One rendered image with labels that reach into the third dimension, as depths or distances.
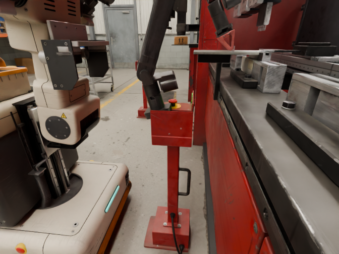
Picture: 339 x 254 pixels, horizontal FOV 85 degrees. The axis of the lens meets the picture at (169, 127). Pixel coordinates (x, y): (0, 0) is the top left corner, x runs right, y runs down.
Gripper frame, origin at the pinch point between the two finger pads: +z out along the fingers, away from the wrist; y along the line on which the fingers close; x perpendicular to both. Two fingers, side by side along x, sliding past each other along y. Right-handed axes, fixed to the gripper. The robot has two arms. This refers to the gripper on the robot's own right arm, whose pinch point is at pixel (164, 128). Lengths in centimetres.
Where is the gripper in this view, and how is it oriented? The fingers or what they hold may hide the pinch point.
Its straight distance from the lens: 76.6
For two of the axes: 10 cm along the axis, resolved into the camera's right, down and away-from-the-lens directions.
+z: 2.7, 8.8, 3.9
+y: 9.6, -1.9, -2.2
